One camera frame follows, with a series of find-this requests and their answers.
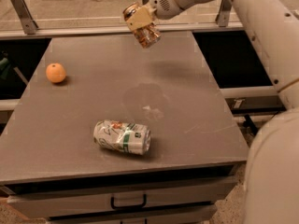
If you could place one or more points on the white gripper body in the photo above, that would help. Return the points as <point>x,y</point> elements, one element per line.
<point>160,2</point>

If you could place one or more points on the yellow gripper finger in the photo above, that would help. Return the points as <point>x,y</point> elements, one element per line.
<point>137,16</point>

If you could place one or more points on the orange soda can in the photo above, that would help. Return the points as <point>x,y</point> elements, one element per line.
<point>147,36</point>

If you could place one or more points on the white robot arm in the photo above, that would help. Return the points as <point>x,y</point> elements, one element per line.
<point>271,184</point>

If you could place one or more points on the white green soda can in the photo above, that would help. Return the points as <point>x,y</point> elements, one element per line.
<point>123,137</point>

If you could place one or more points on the orange fruit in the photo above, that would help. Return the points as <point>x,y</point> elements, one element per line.
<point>55,73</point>

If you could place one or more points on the green object at left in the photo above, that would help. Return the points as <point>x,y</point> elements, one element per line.
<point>4,68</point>

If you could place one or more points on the black bar on floor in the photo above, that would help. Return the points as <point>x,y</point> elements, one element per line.
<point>250,124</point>

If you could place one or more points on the lower grey drawer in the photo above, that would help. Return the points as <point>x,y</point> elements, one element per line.
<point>174,215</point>

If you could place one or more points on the grey drawer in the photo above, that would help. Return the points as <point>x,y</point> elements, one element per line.
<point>174,215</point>
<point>87,201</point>

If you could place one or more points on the upper grey drawer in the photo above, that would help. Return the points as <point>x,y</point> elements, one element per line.
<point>87,201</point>

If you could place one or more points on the horizontal metal rail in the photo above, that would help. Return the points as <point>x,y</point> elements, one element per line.
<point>117,30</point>

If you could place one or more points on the right metal railing bracket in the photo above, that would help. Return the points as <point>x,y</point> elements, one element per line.
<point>223,16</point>

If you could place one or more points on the left metal railing bracket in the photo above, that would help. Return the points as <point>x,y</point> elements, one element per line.
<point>28,24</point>

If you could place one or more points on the black upper drawer handle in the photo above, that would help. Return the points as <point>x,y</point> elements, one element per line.
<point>128,203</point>

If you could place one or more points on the black drawer handle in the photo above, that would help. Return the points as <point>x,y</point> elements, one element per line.
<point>128,203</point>
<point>134,221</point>

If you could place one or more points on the black lower drawer handle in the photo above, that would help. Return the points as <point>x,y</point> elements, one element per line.
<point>134,221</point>

